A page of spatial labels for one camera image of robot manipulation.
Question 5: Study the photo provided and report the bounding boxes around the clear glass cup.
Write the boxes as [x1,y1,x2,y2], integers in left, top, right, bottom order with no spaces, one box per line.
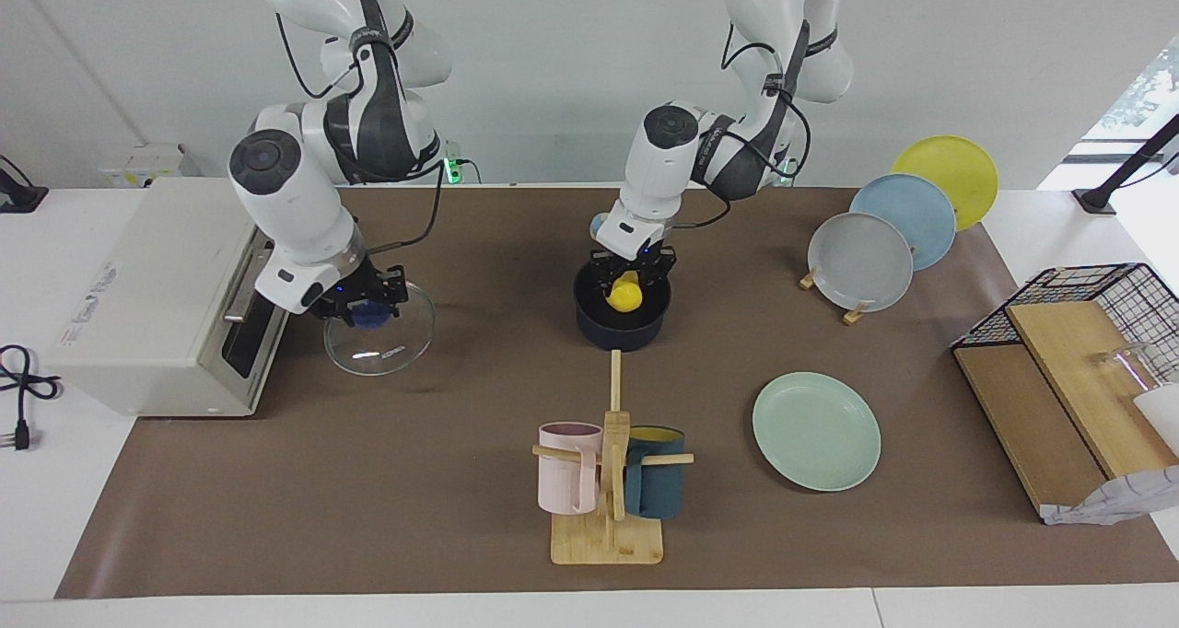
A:
[1091,343,1173,401]

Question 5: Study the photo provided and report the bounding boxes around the light blue plate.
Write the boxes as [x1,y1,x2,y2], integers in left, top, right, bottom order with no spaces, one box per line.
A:
[848,173,957,272]

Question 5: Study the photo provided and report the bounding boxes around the dark blue pot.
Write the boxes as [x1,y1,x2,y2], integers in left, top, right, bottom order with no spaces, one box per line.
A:
[573,258,673,353]

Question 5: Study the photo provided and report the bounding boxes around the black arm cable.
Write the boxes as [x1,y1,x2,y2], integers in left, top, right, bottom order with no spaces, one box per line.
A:
[672,20,813,231]
[274,6,445,253]

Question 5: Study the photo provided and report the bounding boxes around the yellow plate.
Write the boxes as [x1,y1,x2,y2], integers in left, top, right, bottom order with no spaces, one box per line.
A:
[891,135,999,233]

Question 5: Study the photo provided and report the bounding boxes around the pink mug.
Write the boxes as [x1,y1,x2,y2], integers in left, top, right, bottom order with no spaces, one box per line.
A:
[537,422,604,516]

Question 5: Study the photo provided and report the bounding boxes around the light green plate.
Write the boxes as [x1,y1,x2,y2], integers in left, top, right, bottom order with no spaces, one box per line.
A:
[753,372,882,493]

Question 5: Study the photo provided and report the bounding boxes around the brown table mat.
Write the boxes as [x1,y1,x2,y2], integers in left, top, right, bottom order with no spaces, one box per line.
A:
[53,186,1179,599]

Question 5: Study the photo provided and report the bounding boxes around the white wall socket box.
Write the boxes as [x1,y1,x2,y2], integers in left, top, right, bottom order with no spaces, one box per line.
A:
[99,143,200,189]

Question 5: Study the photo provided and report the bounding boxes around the black stand base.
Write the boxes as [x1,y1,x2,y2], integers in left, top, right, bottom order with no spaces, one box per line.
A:
[0,154,49,215]

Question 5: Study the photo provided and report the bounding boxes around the white cup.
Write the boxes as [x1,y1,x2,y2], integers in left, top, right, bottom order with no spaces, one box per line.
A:
[1133,384,1179,454]

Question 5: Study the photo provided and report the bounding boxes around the white toaster oven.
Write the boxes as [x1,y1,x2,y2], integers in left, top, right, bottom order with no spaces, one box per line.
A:
[46,179,314,419]

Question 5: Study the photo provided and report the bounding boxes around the black wire basket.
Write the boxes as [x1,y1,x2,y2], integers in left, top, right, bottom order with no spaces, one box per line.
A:
[951,262,1179,390]

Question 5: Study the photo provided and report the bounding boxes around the wooden mug rack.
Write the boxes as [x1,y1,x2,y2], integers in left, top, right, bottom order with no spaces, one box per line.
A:
[531,350,695,566]

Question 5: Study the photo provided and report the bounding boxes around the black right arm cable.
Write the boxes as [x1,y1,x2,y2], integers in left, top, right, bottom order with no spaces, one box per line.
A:
[274,6,445,253]

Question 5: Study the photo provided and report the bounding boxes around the grey plate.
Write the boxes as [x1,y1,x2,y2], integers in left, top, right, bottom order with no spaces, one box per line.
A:
[807,212,915,314]

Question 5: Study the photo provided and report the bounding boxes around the light wooden board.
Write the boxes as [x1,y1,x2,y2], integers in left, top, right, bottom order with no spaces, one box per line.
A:
[1006,300,1179,480]

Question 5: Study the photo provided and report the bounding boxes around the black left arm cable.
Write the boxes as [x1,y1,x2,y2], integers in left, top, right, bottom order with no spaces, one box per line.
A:
[672,20,813,231]

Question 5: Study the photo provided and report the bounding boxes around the brown wooden board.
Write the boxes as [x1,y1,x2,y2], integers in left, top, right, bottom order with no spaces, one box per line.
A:
[953,344,1111,518]

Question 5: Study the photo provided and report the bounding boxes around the wooden plate rack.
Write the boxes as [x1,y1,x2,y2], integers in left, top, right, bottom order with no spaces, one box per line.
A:
[798,264,871,326]

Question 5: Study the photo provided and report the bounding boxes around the black slanted stand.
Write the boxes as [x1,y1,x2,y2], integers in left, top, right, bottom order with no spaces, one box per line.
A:
[1071,112,1179,216]

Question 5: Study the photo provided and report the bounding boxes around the glass lid blue knob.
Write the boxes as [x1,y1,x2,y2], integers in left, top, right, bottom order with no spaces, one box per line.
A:
[324,281,436,377]

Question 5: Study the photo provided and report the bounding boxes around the dark teal mug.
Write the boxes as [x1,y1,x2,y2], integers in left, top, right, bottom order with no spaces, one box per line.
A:
[624,425,687,520]

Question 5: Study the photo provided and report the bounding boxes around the black power cord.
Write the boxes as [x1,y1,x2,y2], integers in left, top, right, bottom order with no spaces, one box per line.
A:
[0,344,64,452]

